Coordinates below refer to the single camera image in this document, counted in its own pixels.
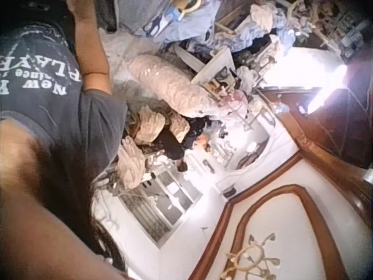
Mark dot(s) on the heap of mixed clothes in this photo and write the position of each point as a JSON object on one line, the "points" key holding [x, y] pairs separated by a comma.
{"points": [[262, 23]]}

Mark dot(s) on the brown wooden door frame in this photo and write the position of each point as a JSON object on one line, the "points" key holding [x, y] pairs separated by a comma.
{"points": [[326, 140]]}

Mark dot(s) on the pink quilted bolster pillow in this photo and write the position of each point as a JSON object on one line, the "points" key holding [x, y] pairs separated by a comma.
{"points": [[172, 84]]}

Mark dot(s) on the white flat board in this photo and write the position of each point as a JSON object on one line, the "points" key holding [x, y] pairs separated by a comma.
{"points": [[214, 65]]}

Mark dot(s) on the cluttered shelf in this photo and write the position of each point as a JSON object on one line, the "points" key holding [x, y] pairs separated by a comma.
{"points": [[346, 32]]}

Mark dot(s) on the cream ruffled cloth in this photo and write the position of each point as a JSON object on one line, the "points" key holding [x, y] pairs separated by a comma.
{"points": [[180, 126], [131, 166], [151, 124]]}

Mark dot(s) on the cluttered dressing table with mirror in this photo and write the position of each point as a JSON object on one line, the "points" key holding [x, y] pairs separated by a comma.
{"points": [[244, 140]]}

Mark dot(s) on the gold chandelier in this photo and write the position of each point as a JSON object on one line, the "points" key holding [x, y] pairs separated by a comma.
{"points": [[253, 258]]}

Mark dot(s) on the black cloth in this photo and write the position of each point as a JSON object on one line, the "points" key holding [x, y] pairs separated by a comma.
{"points": [[175, 143]]}

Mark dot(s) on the heap of light blue cloth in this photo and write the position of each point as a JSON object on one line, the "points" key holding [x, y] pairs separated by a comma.
{"points": [[186, 24]]}

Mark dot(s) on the brown wooden ceiling trim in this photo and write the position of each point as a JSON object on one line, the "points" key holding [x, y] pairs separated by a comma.
{"points": [[233, 221]]}

